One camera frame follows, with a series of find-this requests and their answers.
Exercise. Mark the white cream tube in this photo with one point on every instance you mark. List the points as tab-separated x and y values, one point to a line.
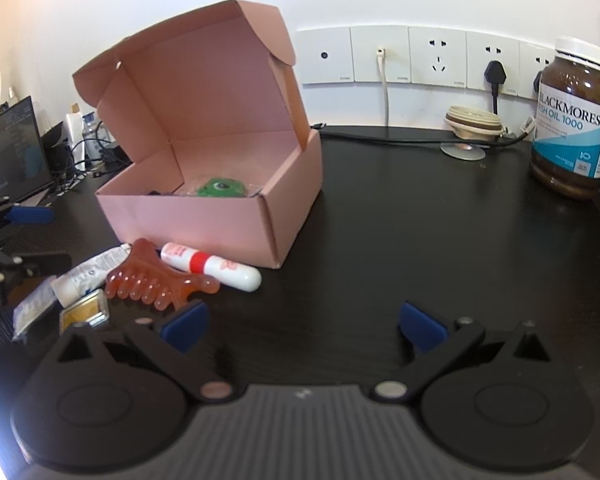
88	275

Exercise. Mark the small clear bottle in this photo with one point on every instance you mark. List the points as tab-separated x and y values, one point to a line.
95	136

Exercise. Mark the black laptop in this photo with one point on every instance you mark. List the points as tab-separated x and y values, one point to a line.
23	166

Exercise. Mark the white wall socket strip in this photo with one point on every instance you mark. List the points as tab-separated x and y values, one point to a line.
400	54

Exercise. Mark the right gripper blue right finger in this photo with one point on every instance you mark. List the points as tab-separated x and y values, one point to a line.
440	344

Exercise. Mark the black power adapter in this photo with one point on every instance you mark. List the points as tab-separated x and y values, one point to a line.
115	158

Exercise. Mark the pink cardboard box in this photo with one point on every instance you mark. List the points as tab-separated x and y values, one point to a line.
210	92

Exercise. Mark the brown fish oil bottle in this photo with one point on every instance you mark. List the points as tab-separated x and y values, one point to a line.
565	152

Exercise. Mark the red translucent hand-shaped comb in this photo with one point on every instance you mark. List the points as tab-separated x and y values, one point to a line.
144	277

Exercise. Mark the white tube wooden cap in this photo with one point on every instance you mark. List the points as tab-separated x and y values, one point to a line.
75	125

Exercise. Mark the black wall plug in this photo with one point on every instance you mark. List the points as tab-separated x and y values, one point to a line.
495	75

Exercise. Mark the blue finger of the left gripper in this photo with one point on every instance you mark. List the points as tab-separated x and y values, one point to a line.
24	215
33	265

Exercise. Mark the red white tube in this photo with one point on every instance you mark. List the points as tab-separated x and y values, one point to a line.
227	272

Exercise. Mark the green frog toy bag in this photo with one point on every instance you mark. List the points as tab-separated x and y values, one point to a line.
218	187

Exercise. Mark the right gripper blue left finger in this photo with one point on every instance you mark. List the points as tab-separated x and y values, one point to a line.
164	344

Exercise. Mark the gold foil packet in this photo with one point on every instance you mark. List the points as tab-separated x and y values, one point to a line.
92	309

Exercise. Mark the grey clear sachet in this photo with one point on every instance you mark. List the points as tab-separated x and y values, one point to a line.
32	308

